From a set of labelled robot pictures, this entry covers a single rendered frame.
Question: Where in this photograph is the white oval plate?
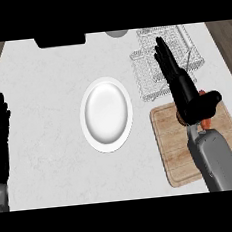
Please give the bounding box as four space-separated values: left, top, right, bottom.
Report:
75 73 137 156

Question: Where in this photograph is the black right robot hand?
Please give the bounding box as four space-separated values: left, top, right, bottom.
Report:
152 30 225 130

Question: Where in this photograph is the orange sweet potato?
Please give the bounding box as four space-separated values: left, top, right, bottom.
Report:
197 88 214 131

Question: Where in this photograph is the silver wire tiered basket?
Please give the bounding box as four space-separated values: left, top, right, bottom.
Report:
127 22 210 104

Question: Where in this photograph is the wooden cutting board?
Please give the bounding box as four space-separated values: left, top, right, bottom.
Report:
148 95 232 190

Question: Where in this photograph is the grey round object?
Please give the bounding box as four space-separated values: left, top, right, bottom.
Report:
104 29 130 40

